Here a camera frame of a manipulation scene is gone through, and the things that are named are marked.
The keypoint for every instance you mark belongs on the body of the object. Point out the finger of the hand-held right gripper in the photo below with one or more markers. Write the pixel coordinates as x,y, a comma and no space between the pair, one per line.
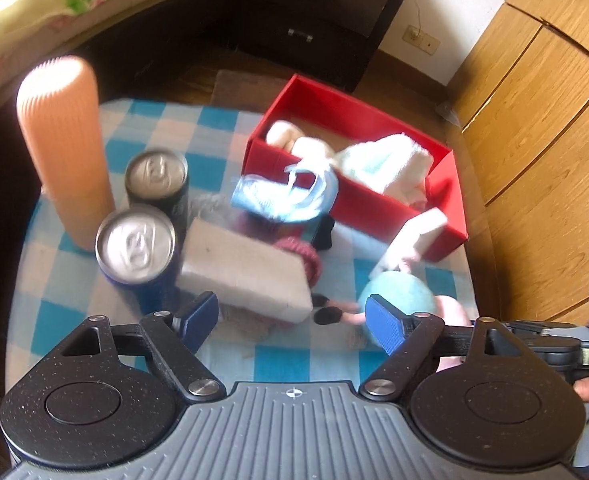
539,345

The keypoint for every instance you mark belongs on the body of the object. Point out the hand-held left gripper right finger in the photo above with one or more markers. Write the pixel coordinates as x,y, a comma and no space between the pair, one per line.
384,325

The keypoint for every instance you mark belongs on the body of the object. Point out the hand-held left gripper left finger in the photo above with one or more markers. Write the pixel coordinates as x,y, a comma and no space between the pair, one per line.
202,316

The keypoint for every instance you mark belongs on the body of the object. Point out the pink pig plush toy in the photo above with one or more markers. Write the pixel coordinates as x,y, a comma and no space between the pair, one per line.
399,290

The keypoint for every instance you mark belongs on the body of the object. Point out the beige foam block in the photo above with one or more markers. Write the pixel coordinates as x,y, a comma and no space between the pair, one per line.
244,270

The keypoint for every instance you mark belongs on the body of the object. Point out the red cardboard box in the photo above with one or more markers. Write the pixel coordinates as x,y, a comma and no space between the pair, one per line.
374,205

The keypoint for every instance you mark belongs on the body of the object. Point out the blue checkered tablecloth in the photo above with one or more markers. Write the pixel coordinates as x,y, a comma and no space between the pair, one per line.
294,360

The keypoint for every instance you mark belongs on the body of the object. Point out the blue drink can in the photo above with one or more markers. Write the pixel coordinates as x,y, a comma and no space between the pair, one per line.
134,245

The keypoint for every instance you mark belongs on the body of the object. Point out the white sponge block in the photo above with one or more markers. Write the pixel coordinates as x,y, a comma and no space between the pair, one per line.
419,232

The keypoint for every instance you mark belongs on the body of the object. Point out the pink knitted hat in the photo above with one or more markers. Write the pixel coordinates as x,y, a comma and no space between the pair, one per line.
302,255

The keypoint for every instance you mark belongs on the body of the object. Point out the blue face mask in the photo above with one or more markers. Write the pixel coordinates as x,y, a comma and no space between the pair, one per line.
269,200

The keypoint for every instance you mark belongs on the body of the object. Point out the black drink can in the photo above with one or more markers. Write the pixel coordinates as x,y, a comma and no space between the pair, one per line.
157,175

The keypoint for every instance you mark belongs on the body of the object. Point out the white folded towel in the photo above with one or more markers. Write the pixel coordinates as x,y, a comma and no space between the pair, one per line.
394,160

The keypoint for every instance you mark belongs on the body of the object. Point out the cream round plush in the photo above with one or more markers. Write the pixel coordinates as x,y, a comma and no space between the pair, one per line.
284,135

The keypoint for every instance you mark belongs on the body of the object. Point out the wooden wardrobe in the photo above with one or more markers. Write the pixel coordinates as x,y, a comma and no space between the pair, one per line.
534,135

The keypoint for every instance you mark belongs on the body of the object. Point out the orange ribbed bottle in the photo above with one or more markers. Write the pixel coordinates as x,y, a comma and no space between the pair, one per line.
64,150

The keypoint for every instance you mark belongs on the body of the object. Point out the dark wooden nightstand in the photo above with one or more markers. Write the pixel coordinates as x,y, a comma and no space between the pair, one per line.
324,25

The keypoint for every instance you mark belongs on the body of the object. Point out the dark bed frame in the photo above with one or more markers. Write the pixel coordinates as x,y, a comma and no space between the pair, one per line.
139,50

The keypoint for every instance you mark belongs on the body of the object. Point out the wall socket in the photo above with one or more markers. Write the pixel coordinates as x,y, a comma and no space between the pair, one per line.
419,39

